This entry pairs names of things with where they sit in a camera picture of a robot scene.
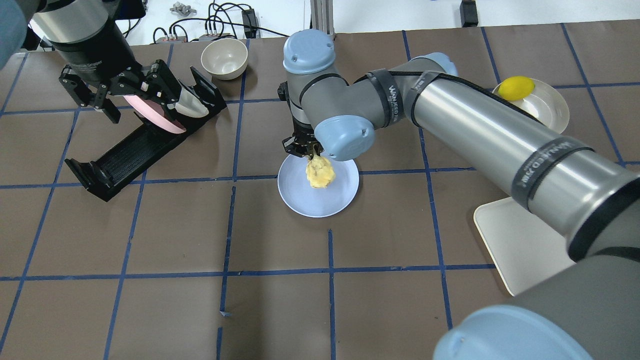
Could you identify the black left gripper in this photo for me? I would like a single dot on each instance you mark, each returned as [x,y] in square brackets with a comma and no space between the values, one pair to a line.
[95,58]

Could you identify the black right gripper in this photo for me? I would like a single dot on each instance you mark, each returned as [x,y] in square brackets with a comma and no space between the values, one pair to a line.
[299,143]

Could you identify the yellow bread roll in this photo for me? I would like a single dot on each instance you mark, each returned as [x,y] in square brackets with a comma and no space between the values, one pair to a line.
[320,172]

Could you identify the blue round plate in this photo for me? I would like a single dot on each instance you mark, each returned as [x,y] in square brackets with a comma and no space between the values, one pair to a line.
[317,202]

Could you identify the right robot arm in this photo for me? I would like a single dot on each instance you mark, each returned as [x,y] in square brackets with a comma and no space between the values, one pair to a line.
[589,311]

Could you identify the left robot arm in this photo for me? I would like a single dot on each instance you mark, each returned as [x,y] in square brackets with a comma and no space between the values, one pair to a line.
[64,22]

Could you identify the pink round plate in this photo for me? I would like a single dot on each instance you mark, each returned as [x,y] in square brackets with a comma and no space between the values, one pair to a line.
[154,113]

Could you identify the cream round plate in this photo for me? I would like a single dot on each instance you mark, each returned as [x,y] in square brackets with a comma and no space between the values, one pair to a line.
[189,104]

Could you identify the white oval plate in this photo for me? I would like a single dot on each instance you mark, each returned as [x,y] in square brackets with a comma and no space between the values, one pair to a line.
[546,104]

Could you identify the black dish rack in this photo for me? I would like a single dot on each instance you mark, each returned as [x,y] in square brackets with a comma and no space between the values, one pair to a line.
[143,147]

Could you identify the cream bowl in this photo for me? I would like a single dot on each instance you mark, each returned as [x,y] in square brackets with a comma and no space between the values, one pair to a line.
[225,59]

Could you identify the yellow lemon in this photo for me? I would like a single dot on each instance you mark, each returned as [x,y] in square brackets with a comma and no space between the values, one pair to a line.
[516,88]

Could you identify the white rectangular tray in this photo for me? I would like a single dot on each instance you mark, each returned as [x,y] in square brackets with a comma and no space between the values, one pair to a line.
[525,250]

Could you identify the aluminium frame post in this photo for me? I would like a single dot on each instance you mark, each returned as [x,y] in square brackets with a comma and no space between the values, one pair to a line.
[322,16]

